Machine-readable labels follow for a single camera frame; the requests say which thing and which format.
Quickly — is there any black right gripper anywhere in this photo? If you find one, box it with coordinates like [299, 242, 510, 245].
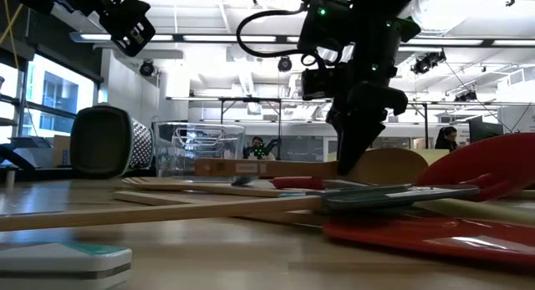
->
[329, 51, 410, 176]

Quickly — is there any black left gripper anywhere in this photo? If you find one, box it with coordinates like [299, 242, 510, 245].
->
[96, 0, 152, 34]

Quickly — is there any wooden spoon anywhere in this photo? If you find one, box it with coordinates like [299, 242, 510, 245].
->
[194, 147, 431, 186]

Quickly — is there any red slotted spoon metal shaft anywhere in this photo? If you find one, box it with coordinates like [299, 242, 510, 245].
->
[270, 132, 535, 202]

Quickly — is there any knife with yellow handle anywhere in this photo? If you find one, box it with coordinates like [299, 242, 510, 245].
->
[411, 197, 535, 226]

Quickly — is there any wooden spork with label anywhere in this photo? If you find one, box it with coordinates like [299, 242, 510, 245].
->
[120, 176, 296, 199]

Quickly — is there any gray spatula wooden handle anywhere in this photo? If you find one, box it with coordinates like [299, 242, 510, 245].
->
[0, 184, 482, 233]

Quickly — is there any knife with teal patterned handle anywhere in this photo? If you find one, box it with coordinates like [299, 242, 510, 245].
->
[0, 241, 134, 290]

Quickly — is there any person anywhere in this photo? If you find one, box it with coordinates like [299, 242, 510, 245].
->
[243, 135, 278, 161]
[433, 125, 460, 153]

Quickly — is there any long ceiling light strip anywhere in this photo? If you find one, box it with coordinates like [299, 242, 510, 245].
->
[69, 30, 535, 48]

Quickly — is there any large window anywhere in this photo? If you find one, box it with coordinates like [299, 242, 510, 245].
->
[0, 53, 96, 143]

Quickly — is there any black ceiling spotlight cluster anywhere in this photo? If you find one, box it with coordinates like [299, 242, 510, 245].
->
[453, 90, 478, 104]
[410, 49, 447, 76]

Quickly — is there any black computer monitor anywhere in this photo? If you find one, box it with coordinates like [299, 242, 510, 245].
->
[467, 115, 506, 144]

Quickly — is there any cardboard box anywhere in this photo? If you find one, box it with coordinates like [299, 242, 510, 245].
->
[52, 134, 72, 169]

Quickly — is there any tall clear plastic container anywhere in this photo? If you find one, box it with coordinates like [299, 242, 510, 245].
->
[151, 121, 247, 179]

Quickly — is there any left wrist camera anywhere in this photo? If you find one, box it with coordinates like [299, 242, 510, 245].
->
[111, 14, 156, 58]

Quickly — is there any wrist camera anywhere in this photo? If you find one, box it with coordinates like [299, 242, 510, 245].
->
[300, 66, 335, 102]
[111, 14, 156, 58]

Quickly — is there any black pipe frame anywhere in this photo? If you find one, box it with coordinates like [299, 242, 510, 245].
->
[217, 96, 284, 151]
[407, 100, 431, 150]

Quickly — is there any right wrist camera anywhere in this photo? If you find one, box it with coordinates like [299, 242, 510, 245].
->
[300, 66, 335, 102]

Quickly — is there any yellow cable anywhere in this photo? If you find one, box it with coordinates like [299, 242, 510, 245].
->
[0, 0, 25, 47]

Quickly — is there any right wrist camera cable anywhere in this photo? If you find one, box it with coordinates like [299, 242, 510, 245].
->
[236, 8, 331, 68]

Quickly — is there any steel box grater teal handle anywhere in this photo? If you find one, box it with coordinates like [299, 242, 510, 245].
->
[69, 104, 155, 179]

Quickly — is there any silver ceiling duct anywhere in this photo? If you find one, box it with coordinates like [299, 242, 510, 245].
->
[399, 0, 476, 34]

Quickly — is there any black curved bracket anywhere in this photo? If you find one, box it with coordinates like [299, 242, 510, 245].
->
[0, 142, 38, 183]

